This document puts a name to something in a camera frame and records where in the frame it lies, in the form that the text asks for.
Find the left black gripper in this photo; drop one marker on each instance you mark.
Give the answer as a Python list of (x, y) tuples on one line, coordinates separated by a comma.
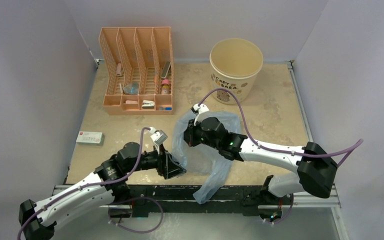
[(165, 165)]

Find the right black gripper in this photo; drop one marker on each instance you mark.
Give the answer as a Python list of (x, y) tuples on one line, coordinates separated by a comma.
[(189, 135)]

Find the blue plastic trash bag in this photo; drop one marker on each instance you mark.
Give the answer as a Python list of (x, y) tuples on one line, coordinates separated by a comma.
[(201, 159)]

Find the beige capybara trash bin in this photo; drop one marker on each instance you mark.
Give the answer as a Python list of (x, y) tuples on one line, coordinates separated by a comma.
[(235, 63)]

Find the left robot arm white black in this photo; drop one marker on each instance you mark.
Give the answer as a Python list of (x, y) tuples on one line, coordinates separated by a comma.
[(105, 185)]

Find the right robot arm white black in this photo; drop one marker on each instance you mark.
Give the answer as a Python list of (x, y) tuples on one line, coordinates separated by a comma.
[(309, 170)]

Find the pink cartoon bottle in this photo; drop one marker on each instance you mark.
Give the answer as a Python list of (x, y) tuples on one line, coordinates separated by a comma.
[(165, 87)]

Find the white stapler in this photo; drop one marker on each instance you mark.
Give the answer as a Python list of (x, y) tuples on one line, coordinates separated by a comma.
[(148, 104)]

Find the pink eraser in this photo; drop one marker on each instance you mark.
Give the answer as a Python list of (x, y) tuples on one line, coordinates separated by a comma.
[(131, 102)]

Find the grey pen case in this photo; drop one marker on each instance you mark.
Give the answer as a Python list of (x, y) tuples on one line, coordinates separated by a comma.
[(165, 70)]

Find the white red small box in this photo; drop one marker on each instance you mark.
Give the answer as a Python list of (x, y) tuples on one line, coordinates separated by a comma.
[(90, 138)]

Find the pink plastic file organizer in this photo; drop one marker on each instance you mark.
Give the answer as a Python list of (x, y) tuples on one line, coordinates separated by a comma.
[(142, 52)]

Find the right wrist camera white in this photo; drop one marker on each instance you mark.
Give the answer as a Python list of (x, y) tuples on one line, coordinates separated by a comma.
[(201, 112)]

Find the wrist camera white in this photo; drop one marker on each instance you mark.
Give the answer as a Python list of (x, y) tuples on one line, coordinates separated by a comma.
[(158, 138), (201, 112)]

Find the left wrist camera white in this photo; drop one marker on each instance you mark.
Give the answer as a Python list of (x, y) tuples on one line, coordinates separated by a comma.
[(158, 138)]

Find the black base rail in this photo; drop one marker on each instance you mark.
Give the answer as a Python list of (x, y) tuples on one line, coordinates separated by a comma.
[(247, 200)]

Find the aluminium frame rail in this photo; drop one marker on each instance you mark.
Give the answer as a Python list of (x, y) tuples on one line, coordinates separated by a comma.
[(302, 199)]

